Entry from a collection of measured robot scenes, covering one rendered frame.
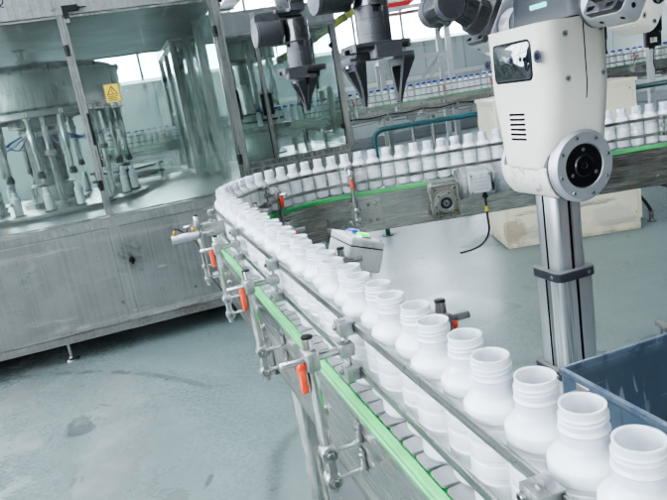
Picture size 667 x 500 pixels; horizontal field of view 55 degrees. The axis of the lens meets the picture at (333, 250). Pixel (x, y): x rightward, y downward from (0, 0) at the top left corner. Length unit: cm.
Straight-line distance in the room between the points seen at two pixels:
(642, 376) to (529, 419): 64
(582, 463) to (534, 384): 7
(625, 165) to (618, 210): 256
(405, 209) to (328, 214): 34
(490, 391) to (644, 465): 18
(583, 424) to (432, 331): 24
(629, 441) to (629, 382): 68
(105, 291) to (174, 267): 46
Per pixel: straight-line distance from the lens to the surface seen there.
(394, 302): 82
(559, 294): 161
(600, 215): 555
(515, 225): 533
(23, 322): 453
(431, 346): 72
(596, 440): 54
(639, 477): 50
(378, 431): 87
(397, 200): 281
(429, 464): 78
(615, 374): 117
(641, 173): 308
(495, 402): 63
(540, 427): 59
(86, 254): 440
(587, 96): 150
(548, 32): 145
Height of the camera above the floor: 142
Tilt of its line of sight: 13 degrees down
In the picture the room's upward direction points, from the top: 10 degrees counter-clockwise
